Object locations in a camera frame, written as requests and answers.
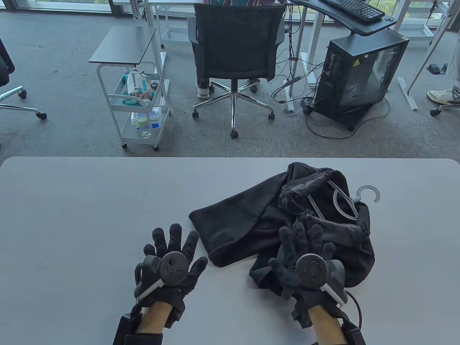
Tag person's right forearm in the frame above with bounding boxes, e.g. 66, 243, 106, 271
308, 307, 347, 345

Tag black forearm sensor box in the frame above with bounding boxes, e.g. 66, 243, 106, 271
113, 313, 139, 345
341, 322, 366, 345

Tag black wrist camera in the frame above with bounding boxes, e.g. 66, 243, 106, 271
290, 296, 313, 329
164, 298, 186, 328

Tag person's right hand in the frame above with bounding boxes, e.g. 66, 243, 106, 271
269, 222, 347, 309

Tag glass jar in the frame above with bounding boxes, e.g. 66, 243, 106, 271
136, 114, 153, 139

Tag clear container blue lid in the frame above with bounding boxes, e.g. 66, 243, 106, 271
131, 108, 162, 130

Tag gray hanger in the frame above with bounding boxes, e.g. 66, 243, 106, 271
307, 180, 381, 220

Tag aluminium frame stand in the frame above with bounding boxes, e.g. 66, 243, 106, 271
113, 0, 168, 74

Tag black mesh office chair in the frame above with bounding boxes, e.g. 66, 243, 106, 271
188, 4, 287, 139

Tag white table frame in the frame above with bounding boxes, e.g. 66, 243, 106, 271
397, 0, 454, 111

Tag white wire cart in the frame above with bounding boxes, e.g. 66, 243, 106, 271
155, 0, 196, 49
391, 0, 435, 46

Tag black desk with white legs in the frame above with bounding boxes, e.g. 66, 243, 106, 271
284, 0, 397, 115

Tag black trousers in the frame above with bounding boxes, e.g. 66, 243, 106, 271
189, 162, 376, 297

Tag black office chair chrome base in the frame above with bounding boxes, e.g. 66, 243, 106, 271
0, 36, 48, 121

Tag white metal utility cart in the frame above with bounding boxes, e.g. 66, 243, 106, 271
96, 61, 171, 151

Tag person's left hand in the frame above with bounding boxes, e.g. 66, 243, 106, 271
135, 224, 208, 313

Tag black computer tower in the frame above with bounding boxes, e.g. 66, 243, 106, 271
312, 29, 410, 132

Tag black cable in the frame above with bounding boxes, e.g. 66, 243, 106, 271
346, 293, 362, 328

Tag black keyboard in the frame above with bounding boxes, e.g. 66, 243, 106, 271
320, 0, 386, 25

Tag office chair caster base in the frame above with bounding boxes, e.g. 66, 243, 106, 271
430, 102, 460, 117

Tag clear bag with teal items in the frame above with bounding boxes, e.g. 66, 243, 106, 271
121, 70, 161, 107

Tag small dark side table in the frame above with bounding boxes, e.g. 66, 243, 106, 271
89, 25, 157, 66

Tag bundle of black cables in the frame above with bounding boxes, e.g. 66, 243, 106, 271
271, 7, 390, 140

